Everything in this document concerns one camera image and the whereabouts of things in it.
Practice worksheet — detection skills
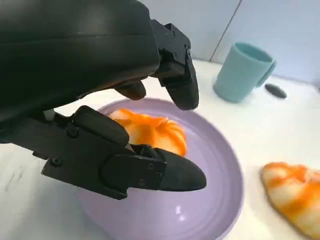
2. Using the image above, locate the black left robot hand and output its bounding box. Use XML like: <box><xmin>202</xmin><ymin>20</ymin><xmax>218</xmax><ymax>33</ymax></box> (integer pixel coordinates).
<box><xmin>0</xmin><ymin>0</ymin><xmax>208</xmax><ymax>201</ymax></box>

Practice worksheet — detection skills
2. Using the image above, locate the orange and white bread roll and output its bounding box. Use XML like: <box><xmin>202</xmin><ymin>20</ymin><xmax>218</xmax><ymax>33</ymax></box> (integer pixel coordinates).
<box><xmin>260</xmin><ymin>161</ymin><xmax>320</xmax><ymax>240</ymax></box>
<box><xmin>108</xmin><ymin>108</ymin><xmax>188</xmax><ymax>158</ymax></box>

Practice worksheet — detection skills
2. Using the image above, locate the pale green mug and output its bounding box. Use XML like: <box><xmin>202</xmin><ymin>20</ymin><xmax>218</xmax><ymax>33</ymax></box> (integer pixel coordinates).
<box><xmin>212</xmin><ymin>41</ymin><xmax>278</xmax><ymax>103</ymax></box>

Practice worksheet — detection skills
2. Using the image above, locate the lilac plate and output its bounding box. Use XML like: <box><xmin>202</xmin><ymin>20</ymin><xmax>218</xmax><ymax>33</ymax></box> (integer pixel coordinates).
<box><xmin>74</xmin><ymin>97</ymin><xmax>245</xmax><ymax>240</ymax></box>

